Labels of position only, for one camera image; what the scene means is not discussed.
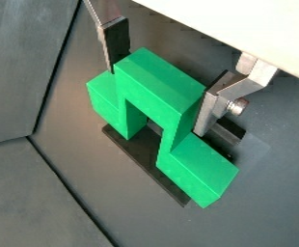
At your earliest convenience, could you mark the green U-shaped block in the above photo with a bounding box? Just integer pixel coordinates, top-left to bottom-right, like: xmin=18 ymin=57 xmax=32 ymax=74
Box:
xmin=86 ymin=48 xmax=238 ymax=207

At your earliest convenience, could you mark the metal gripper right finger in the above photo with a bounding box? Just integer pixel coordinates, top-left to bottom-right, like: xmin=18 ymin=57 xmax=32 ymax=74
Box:
xmin=193 ymin=53 xmax=278 ymax=137

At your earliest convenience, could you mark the black L-shaped fixture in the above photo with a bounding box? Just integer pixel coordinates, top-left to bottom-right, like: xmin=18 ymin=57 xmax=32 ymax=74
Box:
xmin=101 ymin=117 xmax=245 ymax=206

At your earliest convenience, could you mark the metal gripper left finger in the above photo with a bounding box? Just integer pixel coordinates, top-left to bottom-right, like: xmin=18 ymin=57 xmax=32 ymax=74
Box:
xmin=82 ymin=0 xmax=130 ymax=72

